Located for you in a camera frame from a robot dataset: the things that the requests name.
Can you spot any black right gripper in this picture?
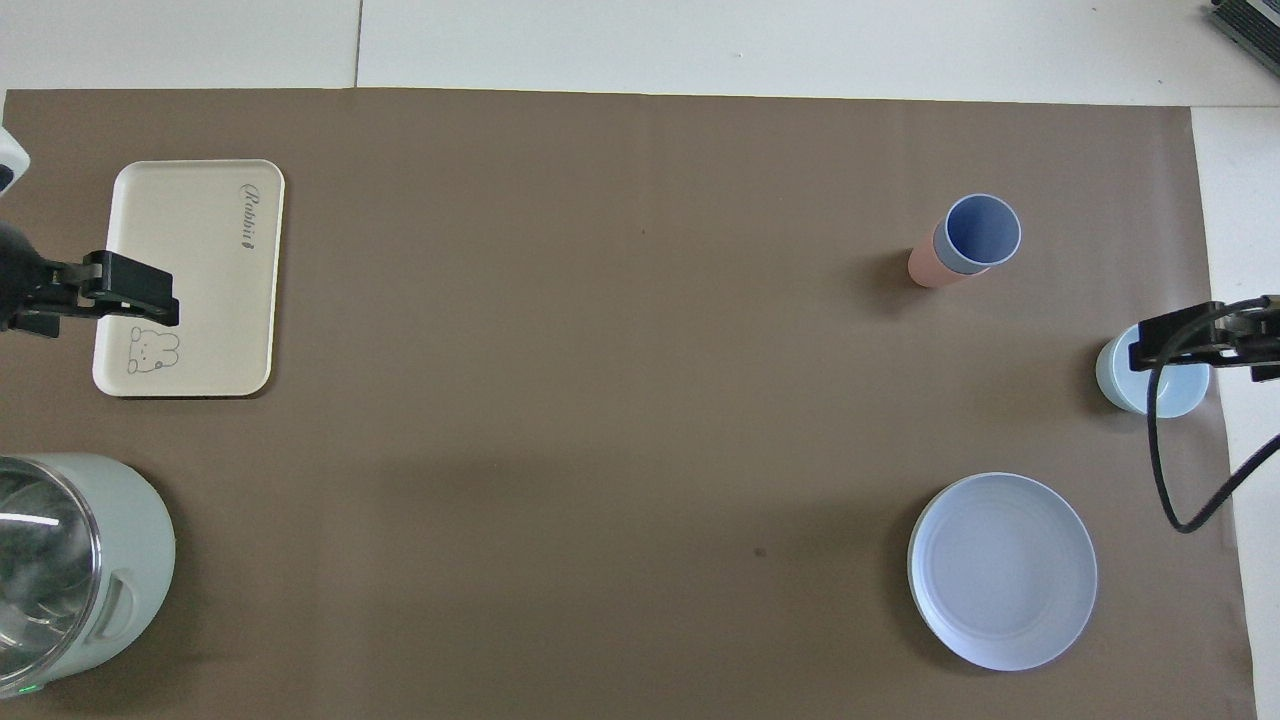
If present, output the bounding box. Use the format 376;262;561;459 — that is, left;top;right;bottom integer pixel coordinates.
1130;296;1280;383

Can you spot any blue plastic cup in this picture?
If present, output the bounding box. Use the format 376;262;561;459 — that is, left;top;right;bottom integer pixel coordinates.
934;193;1023;277

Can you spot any pale blue plate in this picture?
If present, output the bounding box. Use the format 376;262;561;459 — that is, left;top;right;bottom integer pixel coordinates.
907;472;1099;672

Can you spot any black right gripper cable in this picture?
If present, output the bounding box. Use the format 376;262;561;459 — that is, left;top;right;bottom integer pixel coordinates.
1147;297;1280;535

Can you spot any cream rabbit print tray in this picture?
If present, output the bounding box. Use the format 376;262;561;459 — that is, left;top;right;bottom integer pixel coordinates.
92;159;286;399

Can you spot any grey device with vents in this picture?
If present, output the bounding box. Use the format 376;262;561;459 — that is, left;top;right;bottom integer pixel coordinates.
1205;0;1280;53

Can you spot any light blue bowl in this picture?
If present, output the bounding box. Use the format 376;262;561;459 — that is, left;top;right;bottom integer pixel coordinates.
1095;325;1212;420

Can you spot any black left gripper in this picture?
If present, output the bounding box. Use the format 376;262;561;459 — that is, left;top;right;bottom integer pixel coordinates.
0;220;182;339

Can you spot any mint pot with glass lid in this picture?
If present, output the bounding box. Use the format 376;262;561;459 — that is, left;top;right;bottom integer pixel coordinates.
0;453;178;699

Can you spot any pink plastic cup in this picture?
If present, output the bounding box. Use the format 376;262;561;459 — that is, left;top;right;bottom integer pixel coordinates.
907;225;991;290

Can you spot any brown table mat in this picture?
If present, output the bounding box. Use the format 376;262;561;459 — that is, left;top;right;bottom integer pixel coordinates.
0;88;1260;720

